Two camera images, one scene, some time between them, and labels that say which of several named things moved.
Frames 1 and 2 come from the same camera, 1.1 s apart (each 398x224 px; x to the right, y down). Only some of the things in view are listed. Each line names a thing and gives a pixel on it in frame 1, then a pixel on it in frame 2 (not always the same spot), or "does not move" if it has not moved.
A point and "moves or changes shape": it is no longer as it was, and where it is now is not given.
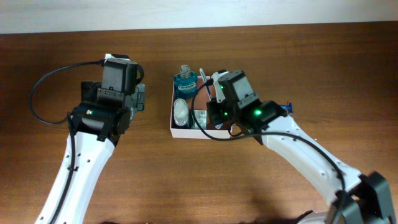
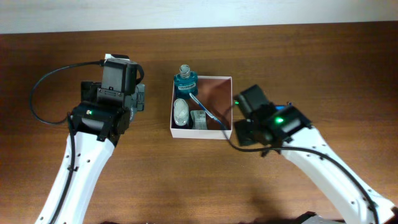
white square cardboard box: [189, 117] does not move
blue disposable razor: [290, 107] moves or changes shape
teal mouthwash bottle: [186, 83] does not move
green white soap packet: [201, 117] does not move
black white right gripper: [214, 116] → [247, 135]
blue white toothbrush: [217, 126] → [204, 108]
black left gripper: [139, 98] does not move
